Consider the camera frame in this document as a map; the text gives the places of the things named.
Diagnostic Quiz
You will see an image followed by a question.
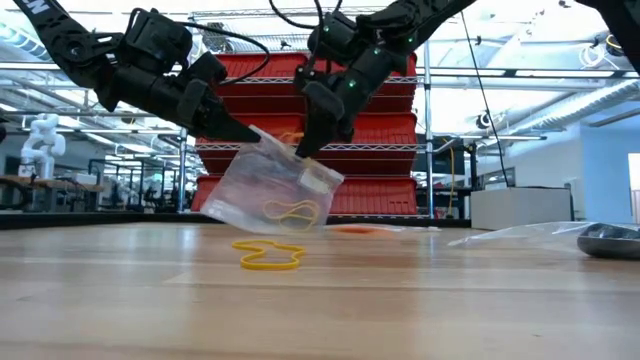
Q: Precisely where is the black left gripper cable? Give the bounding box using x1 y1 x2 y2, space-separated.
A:
127 7 272 86

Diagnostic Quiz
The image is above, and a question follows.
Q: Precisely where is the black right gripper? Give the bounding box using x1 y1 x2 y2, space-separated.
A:
295 47 409 159

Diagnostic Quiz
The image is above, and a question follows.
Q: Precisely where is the metal wire shelf cart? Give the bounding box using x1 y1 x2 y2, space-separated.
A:
177 5 434 221

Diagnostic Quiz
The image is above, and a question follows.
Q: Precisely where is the white box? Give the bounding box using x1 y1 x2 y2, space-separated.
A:
469 187 575 231

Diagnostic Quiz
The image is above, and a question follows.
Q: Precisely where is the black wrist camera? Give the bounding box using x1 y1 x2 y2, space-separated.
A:
189 51 229 86
293 65 321 94

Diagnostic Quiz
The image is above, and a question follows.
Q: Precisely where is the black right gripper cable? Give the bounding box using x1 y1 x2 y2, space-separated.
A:
267 0 346 31

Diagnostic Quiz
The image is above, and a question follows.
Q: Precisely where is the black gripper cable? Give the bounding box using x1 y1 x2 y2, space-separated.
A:
267 0 346 31
127 7 272 86

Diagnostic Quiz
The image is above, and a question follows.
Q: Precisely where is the wooden workbench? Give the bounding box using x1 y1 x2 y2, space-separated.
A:
0 173 105 214

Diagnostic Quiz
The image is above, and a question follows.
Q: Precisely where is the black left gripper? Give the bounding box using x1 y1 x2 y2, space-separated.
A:
107 67 262 144

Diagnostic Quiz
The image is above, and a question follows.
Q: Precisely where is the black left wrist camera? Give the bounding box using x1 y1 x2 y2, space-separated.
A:
189 51 229 86

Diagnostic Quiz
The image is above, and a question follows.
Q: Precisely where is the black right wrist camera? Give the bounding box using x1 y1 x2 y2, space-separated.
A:
293 65 321 94

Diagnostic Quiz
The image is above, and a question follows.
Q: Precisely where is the black ceiling device with cables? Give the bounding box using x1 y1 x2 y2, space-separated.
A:
602 27 639 57

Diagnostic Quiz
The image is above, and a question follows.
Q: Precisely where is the thin yellow cable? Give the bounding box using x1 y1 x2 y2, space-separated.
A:
446 138 459 217

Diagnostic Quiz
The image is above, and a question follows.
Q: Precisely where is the long black cable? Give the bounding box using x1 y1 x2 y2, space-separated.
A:
458 10 511 189

